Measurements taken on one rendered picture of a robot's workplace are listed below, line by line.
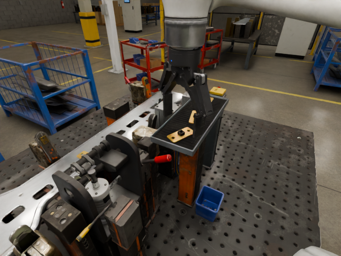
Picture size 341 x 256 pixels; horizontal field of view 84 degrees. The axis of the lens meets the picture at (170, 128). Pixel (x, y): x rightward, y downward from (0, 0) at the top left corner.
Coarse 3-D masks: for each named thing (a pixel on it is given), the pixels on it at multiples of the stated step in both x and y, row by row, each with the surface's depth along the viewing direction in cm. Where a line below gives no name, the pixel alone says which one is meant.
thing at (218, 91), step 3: (213, 87) 88; (216, 87) 88; (210, 90) 85; (213, 90) 85; (216, 90) 85; (219, 90) 85; (222, 90) 85; (225, 90) 86; (213, 93) 84; (216, 93) 83; (219, 93) 83; (222, 93) 82
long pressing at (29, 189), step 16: (160, 96) 117; (176, 96) 117; (128, 112) 101; (144, 112) 101; (112, 128) 89; (128, 128) 89; (96, 144) 79; (64, 160) 71; (48, 176) 65; (80, 176) 66; (16, 192) 59; (32, 192) 59; (48, 192) 59; (0, 208) 55; (32, 208) 55; (0, 224) 51; (16, 224) 51; (32, 224) 51; (0, 240) 48
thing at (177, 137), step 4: (184, 128) 60; (188, 128) 60; (176, 132) 58; (180, 132) 57; (184, 132) 57; (188, 132) 58; (192, 132) 58; (168, 136) 56; (172, 136) 56; (176, 136) 56; (180, 136) 56; (184, 136) 56; (188, 136) 57; (172, 140) 55; (176, 140) 55
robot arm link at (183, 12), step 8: (168, 0) 35; (176, 0) 35; (184, 0) 34; (192, 0) 34; (200, 0) 35; (208, 0) 36; (168, 8) 37; (176, 8) 36; (184, 8) 35; (192, 8) 35; (200, 8) 36; (208, 8) 38; (168, 16) 38; (176, 16) 37; (184, 16) 36; (192, 16) 36; (200, 16) 37
